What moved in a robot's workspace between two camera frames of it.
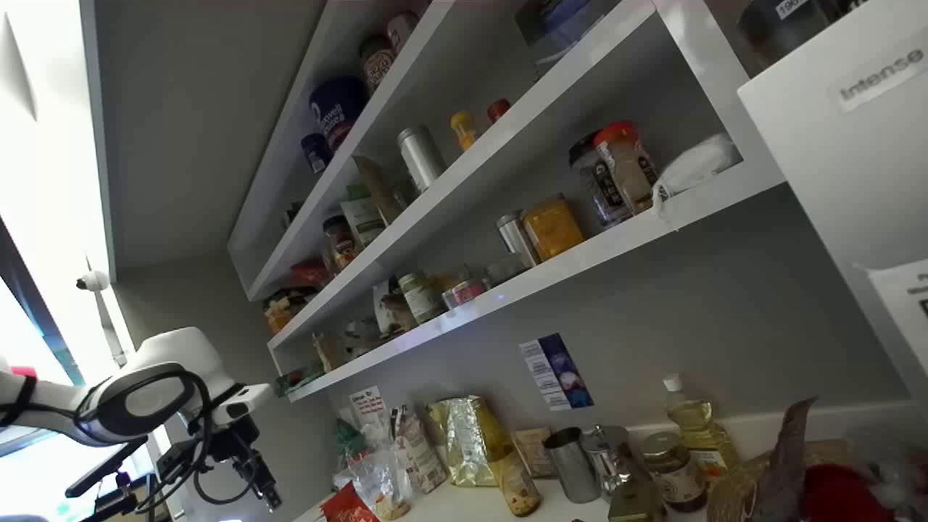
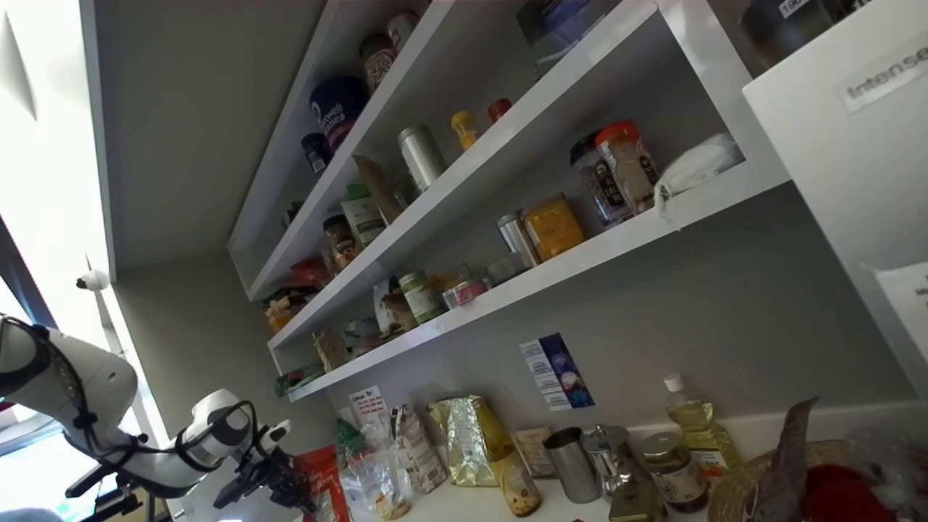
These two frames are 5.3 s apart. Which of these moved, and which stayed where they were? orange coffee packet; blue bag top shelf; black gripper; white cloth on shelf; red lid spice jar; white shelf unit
Moved: black gripper; orange coffee packet
Stayed: blue bag top shelf; white shelf unit; red lid spice jar; white cloth on shelf
